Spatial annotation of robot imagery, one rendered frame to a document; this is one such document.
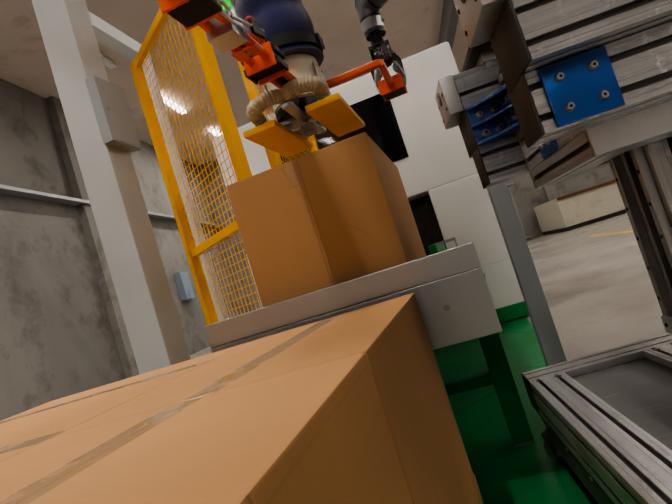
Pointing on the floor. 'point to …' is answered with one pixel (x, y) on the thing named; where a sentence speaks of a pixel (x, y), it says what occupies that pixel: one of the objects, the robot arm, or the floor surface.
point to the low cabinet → (580, 208)
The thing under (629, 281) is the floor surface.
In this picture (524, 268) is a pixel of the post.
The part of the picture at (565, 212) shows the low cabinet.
